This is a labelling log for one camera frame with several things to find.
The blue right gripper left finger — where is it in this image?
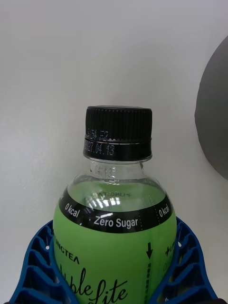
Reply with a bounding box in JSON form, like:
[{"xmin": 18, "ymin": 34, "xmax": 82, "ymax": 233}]
[{"xmin": 5, "ymin": 219, "xmax": 80, "ymax": 304}]

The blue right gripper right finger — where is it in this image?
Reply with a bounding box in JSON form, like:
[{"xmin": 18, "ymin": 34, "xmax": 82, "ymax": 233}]
[{"xmin": 148, "ymin": 216, "xmax": 222, "ymax": 304}]

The green-label plastic bottle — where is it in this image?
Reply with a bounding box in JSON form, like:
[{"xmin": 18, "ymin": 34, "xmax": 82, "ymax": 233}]
[{"xmin": 52, "ymin": 105, "xmax": 178, "ymax": 304}]

